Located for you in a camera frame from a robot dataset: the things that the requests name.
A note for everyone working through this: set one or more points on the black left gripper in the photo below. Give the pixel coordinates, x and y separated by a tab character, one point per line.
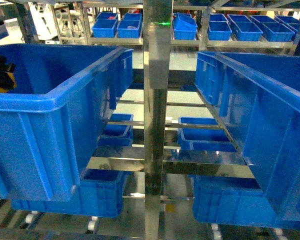
6	70

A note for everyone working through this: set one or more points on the yellow toy building block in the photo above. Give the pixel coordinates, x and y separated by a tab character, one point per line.
7	85

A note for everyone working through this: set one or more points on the large blue crate left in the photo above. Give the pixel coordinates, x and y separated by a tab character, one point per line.
50	123

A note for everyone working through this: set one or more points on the large blue crate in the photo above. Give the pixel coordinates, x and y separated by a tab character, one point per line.
256	98
50	123

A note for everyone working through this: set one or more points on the small blue bin mid-left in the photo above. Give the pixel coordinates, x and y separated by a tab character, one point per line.
117	135

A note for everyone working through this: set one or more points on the lower left blue crate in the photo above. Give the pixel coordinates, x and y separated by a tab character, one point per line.
99	194

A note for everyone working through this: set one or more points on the small blue bin mid-right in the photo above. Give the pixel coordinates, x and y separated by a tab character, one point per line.
204	140

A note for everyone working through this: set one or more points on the lower right blue crate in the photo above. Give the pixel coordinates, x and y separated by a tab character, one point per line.
234	201

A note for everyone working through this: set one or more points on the large blue crate right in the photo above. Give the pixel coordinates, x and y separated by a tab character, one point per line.
256	98

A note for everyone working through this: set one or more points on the steel vertical rack post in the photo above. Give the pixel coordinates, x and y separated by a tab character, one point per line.
157	20

